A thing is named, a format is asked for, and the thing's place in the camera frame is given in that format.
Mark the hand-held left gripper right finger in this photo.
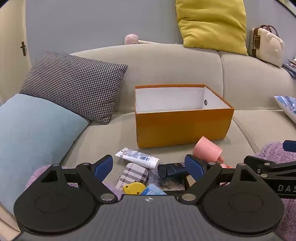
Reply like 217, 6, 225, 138
178, 154, 260, 204

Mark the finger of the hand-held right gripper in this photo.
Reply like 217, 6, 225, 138
244, 155, 296, 178
283, 140, 296, 153

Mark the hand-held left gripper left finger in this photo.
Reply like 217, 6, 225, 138
35, 155, 118, 202

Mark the pink funnel cup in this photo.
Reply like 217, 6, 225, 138
193, 136, 225, 165

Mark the dark blue tube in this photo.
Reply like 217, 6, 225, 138
157, 162, 189, 179

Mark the plaid case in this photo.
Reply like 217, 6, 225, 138
116, 163, 149, 189

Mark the dark printed card pack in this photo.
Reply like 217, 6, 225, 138
148, 170, 185, 191

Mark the yellow tape measure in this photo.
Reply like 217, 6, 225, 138
122, 182, 147, 194

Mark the white squeeze tube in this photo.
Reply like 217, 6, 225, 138
115, 148, 160, 170

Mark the orange cardboard box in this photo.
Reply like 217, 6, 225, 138
135, 84, 235, 148

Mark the blue packet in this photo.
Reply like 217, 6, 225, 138
140, 184, 167, 195

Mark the purple fluffy rug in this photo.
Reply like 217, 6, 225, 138
25, 142, 296, 241

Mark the blue printed pillow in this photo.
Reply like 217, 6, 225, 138
274, 95, 296, 127

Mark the light blue pillow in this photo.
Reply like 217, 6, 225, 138
0, 94, 90, 216

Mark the stack of books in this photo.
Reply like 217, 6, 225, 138
282, 58, 296, 78

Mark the houndstooth pillow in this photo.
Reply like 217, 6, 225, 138
19, 52, 128, 125

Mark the cream mini suitcase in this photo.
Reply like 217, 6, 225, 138
249, 25, 284, 67

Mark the beige sofa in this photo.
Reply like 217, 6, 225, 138
0, 43, 296, 200

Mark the pink massage hammer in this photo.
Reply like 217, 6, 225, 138
124, 34, 162, 45

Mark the yellow pillow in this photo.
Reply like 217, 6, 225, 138
175, 0, 249, 56

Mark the cream door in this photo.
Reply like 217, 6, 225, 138
0, 0, 32, 106

